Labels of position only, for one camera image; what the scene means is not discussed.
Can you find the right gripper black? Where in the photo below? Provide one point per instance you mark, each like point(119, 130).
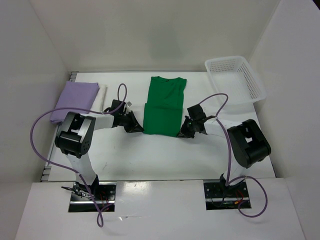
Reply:
point(184, 132)

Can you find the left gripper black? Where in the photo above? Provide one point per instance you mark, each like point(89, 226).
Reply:
point(134, 126)

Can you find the green shirt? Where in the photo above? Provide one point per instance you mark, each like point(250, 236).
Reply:
point(164, 107)

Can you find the white t shirt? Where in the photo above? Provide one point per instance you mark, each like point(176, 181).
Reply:
point(98, 102)

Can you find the purple shirt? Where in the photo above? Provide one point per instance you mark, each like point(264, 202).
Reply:
point(75, 95)

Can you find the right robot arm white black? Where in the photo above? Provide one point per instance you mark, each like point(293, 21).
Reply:
point(246, 145)

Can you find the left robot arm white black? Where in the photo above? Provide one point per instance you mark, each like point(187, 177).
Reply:
point(74, 139)

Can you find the white plastic basket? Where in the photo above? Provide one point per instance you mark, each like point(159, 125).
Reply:
point(234, 76)

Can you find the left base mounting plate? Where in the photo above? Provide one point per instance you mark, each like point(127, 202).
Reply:
point(81, 202)

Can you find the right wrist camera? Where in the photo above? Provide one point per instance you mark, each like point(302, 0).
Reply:
point(196, 112)

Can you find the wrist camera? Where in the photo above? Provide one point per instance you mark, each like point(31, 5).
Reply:
point(120, 107)
point(196, 112)

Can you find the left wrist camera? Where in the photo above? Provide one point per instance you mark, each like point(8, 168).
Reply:
point(120, 107)

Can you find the aluminium table edge rail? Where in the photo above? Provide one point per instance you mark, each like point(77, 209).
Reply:
point(47, 167)

